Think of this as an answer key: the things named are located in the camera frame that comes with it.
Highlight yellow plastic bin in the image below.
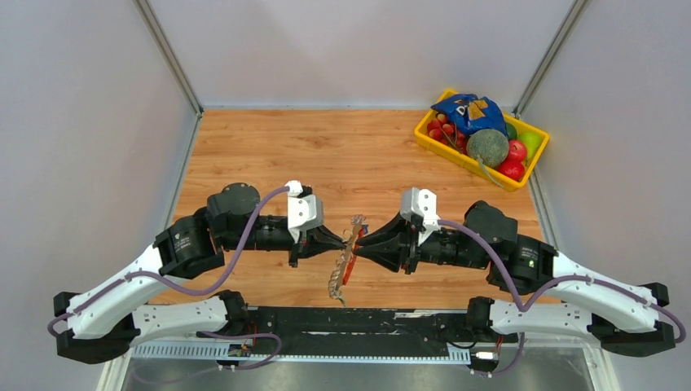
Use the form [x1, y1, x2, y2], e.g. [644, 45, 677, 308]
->
[413, 90, 550, 191]

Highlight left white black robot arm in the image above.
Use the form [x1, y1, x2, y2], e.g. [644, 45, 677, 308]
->
[48, 181, 346, 364]

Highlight dark green fruit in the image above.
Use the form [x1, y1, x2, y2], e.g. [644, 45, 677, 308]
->
[505, 122, 517, 140]

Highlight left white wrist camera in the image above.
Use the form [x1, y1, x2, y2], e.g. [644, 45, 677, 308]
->
[285, 180, 324, 243]

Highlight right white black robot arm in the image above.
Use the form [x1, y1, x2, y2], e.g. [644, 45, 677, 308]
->
[355, 201, 686, 358]

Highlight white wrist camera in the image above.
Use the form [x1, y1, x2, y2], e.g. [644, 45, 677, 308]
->
[285, 180, 324, 243]
[399, 187, 440, 244]

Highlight red apple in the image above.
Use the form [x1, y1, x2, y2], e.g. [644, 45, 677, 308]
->
[495, 160, 526, 182]
[506, 139, 528, 162]

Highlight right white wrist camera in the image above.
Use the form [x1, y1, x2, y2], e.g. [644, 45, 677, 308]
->
[399, 187, 440, 244]

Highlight blue chips bag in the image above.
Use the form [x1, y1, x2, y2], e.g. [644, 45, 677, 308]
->
[438, 94, 508, 137]

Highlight aluminium frame rail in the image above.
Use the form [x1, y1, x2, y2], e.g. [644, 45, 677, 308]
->
[98, 335, 618, 390]

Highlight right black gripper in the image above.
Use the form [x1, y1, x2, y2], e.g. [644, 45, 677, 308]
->
[354, 209, 489, 275]

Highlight white slotted cable duct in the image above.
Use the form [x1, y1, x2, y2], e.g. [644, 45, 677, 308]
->
[131, 340, 471, 365]

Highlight red apple lower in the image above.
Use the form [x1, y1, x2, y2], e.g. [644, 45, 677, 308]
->
[495, 160, 526, 182]

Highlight red apple upper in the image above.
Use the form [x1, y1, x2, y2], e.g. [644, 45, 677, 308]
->
[506, 139, 528, 162]

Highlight green round melon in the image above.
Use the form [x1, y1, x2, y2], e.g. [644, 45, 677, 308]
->
[466, 129, 509, 169]

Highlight red cherry tomatoes bunch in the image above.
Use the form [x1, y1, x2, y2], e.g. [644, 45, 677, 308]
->
[427, 112, 467, 155]

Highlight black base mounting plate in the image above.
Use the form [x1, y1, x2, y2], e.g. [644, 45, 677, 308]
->
[219, 306, 499, 358]

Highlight light green apple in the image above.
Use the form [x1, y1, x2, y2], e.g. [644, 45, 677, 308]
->
[517, 131, 543, 160]

